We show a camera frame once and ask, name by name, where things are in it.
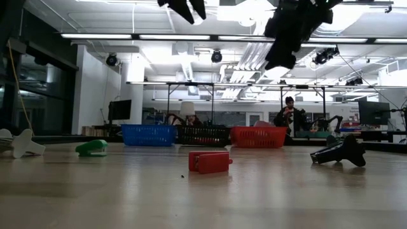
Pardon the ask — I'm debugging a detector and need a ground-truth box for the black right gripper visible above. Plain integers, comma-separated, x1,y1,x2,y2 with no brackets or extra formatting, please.
264,0,343,70

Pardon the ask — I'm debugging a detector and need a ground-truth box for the green mini stapler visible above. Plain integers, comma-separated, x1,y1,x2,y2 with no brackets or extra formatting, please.
75,139,109,158

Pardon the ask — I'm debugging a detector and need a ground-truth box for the dark grey staple remover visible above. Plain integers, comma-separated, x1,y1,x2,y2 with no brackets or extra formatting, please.
310,134,367,168

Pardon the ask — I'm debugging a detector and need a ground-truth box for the red mini stapler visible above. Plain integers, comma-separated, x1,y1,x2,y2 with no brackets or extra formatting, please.
188,151,233,175

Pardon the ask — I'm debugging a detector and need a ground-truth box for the long white light strip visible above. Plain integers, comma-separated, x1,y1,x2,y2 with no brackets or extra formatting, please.
301,37,368,44
139,34,211,41
217,35,275,41
374,38,407,45
60,33,133,40

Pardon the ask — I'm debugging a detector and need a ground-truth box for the person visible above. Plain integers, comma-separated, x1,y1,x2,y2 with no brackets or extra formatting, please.
273,96,308,137
183,114,203,127

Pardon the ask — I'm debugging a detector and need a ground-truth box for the red plastic basket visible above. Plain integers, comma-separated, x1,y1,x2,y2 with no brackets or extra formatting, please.
230,126,289,149

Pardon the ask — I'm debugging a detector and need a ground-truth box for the white lampshade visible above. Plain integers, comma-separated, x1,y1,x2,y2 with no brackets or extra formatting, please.
179,101,196,116

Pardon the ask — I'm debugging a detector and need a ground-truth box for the stack of coloured boxes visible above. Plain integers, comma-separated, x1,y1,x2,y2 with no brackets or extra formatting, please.
339,120,362,133

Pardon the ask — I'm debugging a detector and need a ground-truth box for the black computer monitor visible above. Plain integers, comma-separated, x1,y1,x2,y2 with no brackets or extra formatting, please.
358,101,391,126
107,99,132,121

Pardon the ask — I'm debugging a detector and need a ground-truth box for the black plastic basket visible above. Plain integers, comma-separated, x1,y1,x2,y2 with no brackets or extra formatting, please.
176,125,231,148

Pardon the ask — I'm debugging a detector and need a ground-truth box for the blue plastic basket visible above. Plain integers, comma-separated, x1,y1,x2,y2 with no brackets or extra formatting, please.
121,123,177,147

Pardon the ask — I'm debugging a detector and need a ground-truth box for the stack of books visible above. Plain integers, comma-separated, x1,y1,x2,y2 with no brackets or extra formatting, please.
81,125,111,137

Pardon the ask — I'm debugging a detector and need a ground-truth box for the black metal rig frame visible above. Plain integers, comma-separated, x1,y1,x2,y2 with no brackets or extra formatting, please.
279,85,327,111
165,81,216,127

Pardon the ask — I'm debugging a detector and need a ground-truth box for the thin yellow cable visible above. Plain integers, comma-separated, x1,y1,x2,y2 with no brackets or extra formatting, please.
6,39,35,136

